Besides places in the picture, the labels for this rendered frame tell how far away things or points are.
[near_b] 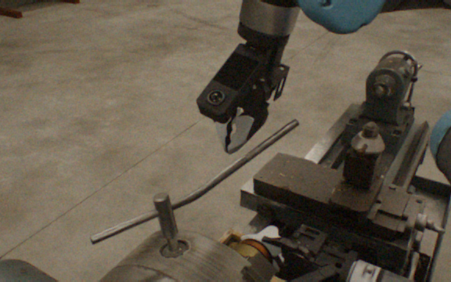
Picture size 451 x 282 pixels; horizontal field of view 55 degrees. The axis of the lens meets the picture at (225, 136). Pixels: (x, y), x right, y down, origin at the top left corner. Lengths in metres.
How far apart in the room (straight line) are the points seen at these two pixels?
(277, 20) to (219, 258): 0.32
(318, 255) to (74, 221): 2.03
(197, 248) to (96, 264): 1.81
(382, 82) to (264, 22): 1.03
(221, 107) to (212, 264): 0.21
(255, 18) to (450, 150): 0.30
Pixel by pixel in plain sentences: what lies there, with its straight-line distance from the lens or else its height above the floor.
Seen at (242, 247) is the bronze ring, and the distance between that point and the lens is 0.79.
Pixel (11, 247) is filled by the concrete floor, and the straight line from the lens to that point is 2.66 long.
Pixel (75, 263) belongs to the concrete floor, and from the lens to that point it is 2.44.
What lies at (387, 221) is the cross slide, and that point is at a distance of 1.15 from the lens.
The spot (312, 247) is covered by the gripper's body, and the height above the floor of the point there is 1.11.
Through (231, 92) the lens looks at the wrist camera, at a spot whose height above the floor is 1.45.
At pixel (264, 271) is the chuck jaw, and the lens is 0.66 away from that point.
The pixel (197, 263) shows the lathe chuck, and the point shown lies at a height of 1.24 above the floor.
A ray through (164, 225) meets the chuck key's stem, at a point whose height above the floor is 1.28.
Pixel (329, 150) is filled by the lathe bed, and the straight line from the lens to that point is 1.60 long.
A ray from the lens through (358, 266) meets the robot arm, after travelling 0.80.
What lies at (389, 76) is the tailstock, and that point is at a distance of 1.58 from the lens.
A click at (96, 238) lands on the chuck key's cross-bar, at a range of 0.58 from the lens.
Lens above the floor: 1.67
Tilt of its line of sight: 30 degrees down
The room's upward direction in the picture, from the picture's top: straight up
